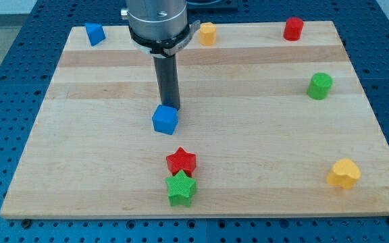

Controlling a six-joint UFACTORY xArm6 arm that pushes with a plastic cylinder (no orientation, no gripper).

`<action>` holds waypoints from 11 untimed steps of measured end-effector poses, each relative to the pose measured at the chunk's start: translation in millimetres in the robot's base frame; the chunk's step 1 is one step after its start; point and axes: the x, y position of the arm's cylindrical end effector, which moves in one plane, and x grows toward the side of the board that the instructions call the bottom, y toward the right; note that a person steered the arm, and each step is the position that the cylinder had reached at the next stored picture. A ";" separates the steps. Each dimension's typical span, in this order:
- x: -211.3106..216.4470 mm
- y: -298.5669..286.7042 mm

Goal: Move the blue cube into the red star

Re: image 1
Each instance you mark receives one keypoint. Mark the blue cube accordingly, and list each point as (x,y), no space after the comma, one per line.
(165,119)

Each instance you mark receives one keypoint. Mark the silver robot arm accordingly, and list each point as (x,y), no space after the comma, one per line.
(159,27)

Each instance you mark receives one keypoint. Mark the red star block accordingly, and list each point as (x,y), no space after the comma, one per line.
(181,160)

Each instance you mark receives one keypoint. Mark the green star block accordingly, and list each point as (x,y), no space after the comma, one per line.
(180,189)

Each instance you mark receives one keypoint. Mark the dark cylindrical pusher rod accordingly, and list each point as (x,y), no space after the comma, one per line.
(167,79)

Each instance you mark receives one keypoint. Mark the wooden board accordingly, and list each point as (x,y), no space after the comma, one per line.
(263,146)

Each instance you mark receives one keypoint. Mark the yellow hexagon block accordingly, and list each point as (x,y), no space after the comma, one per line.
(207,33)

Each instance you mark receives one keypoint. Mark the green cylinder block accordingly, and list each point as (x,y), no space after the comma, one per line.
(320,86)

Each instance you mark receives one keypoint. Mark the blue triangle block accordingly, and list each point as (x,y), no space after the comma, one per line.
(95,33)

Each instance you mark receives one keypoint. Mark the red cylinder block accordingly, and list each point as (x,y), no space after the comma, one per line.
(293,29)

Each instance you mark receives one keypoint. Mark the yellow heart block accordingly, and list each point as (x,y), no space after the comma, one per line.
(344,173)

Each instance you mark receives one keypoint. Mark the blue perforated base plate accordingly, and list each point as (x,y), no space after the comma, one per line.
(26,72)

